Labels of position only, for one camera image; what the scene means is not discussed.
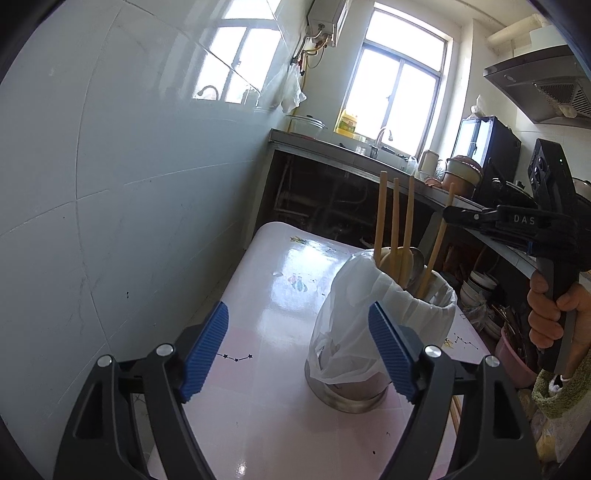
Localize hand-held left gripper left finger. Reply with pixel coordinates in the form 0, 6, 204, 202
53, 301, 230, 480

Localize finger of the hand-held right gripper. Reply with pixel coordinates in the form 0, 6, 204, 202
442, 205, 509, 232

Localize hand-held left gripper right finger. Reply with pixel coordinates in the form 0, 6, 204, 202
368, 301, 542, 480

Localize metal utensil holder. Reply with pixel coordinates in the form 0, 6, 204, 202
305, 355, 393, 414

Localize row of wooden chopsticks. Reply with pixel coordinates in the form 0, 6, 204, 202
373, 171, 456, 301

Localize person's right forearm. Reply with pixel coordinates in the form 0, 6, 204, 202
531, 344, 591, 467

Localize person's right hand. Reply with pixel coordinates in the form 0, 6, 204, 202
527, 268, 591, 349

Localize stacked enamel pots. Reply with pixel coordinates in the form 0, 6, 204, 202
443, 156, 483, 197

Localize black wok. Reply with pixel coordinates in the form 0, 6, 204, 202
489, 178, 536, 206

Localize white plastic bag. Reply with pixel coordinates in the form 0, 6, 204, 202
309, 249, 458, 386

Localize black kitchen appliance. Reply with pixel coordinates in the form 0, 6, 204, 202
450, 115, 522, 206

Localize white mug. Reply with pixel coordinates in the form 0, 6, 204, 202
417, 150, 439, 181

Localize stack of white bowls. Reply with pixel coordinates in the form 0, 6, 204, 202
462, 271, 499, 305

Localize chrome faucet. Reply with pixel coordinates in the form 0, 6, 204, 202
373, 126, 394, 160

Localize pink plastic basin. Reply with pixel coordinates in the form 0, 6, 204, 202
494, 328, 539, 388

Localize kitchen window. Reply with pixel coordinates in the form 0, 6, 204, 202
344, 2, 451, 158

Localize steel range hood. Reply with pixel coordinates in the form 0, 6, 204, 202
483, 44, 591, 124

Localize yellow bottle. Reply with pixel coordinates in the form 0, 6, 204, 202
335, 108, 358, 136

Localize glass bowl with lid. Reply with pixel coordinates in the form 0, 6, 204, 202
286, 114, 328, 139

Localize hanging plastic bags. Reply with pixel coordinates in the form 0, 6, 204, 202
261, 62, 308, 114

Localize white water heater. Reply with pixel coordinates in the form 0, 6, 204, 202
307, 0, 349, 47

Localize white exhaust duct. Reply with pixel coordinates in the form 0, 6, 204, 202
487, 14, 555, 51

